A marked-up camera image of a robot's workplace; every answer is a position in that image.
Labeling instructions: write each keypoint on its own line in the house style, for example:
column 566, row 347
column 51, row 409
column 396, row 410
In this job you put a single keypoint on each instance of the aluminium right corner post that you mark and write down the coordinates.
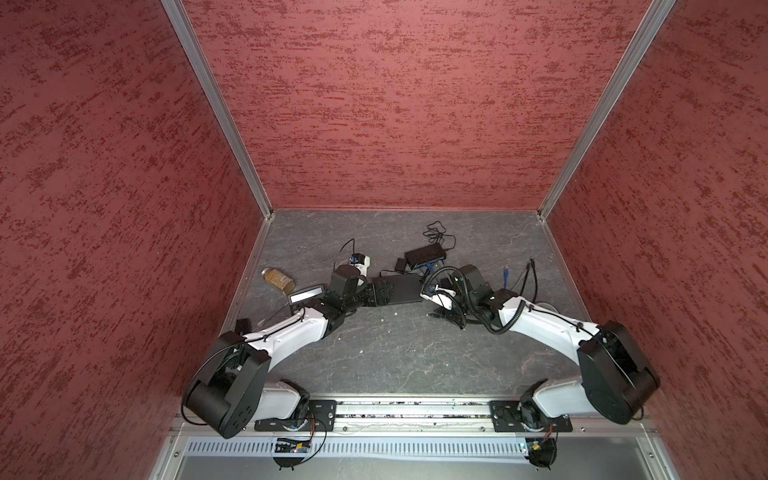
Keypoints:
column 647, row 30

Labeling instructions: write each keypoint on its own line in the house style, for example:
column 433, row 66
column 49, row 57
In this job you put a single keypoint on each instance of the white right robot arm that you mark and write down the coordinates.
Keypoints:
column 615, row 378

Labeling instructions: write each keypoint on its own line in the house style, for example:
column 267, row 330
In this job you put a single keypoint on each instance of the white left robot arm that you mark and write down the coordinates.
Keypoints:
column 231, row 389

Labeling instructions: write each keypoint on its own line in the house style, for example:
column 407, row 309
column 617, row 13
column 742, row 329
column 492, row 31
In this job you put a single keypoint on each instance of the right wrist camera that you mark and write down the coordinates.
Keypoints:
column 442, row 297

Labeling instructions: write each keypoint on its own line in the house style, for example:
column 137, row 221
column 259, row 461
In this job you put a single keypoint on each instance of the aluminium corner post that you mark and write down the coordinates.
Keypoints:
column 647, row 30
column 190, row 43

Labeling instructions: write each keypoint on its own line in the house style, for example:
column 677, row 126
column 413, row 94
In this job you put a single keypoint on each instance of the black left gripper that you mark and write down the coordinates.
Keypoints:
column 384, row 297

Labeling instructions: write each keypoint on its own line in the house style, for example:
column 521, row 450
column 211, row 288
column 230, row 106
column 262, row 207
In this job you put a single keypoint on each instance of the black power adapter with cable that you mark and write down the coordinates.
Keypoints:
column 436, row 233

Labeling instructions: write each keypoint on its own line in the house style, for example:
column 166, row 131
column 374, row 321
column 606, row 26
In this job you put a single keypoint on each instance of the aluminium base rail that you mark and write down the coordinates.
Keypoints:
column 455, row 416

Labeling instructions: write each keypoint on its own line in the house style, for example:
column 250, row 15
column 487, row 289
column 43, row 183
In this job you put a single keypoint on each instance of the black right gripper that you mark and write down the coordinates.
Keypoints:
column 458, row 319

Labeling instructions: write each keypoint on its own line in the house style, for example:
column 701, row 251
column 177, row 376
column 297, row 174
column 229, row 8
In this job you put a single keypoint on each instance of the black network switch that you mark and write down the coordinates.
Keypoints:
column 398, row 289
column 423, row 256

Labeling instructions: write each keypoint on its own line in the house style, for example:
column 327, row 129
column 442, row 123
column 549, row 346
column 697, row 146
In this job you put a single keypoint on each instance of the aluminium left corner post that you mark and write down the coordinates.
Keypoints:
column 190, row 43

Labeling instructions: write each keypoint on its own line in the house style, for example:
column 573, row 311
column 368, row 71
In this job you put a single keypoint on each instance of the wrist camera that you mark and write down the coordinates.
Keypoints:
column 442, row 297
column 361, row 262

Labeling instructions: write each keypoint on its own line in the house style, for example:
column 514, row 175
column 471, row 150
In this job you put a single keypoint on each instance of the glass jar with brown contents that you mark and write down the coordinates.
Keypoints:
column 279, row 280

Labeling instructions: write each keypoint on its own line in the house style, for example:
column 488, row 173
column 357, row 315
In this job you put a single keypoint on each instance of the black calculator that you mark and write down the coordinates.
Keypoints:
column 305, row 294

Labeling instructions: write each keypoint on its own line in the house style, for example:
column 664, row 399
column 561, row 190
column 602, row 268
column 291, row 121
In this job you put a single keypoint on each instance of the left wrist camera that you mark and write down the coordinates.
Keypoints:
column 361, row 262

